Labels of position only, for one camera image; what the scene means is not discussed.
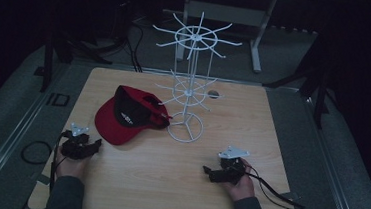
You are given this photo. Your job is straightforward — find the white metal desk frame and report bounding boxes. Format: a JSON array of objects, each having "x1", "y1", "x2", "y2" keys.
[{"x1": 173, "y1": 0, "x2": 280, "y2": 75}]

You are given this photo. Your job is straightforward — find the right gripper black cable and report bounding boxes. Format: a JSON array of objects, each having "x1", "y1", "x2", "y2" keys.
[{"x1": 241, "y1": 162, "x2": 309, "y2": 209}]

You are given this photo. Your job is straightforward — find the black rectangular floor bracket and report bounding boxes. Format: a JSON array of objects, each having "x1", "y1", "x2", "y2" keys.
[{"x1": 45, "y1": 92, "x2": 72, "y2": 108}]

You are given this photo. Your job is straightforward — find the red and black baseball cap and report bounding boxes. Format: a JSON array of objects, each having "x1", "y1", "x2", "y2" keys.
[{"x1": 92, "y1": 83, "x2": 175, "y2": 150}]

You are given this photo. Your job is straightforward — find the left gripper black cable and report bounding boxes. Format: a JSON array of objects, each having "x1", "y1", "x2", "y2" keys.
[{"x1": 17, "y1": 127, "x2": 72, "y2": 193}]

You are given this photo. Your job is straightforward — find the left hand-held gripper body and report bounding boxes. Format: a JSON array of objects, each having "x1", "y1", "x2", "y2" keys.
[{"x1": 60, "y1": 121, "x2": 100, "y2": 162}]

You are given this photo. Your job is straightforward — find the person's right hand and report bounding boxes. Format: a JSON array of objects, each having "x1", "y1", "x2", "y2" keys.
[{"x1": 221, "y1": 156, "x2": 258, "y2": 204}]

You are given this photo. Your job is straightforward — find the black floor cables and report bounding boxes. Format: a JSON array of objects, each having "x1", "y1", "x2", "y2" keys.
[{"x1": 122, "y1": 16, "x2": 148, "y2": 73}]

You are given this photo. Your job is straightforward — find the white wire display rack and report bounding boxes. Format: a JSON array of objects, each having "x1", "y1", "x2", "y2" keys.
[{"x1": 143, "y1": 7, "x2": 246, "y2": 147}]

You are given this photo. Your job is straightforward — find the black tripod stand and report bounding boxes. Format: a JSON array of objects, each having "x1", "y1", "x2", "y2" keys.
[
  {"x1": 39, "y1": 0, "x2": 119, "y2": 99},
  {"x1": 259, "y1": 30, "x2": 347, "y2": 131}
]

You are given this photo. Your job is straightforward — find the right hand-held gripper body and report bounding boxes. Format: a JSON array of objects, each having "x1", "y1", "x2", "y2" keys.
[{"x1": 209, "y1": 144, "x2": 251, "y2": 187}]

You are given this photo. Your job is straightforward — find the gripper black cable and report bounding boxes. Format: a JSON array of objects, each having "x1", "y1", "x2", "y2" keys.
[
  {"x1": 241, "y1": 162, "x2": 309, "y2": 209},
  {"x1": 17, "y1": 127, "x2": 72, "y2": 193}
]

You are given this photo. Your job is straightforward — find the person's left hand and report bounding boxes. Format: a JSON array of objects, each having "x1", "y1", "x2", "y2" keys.
[{"x1": 54, "y1": 144, "x2": 92, "y2": 181}]

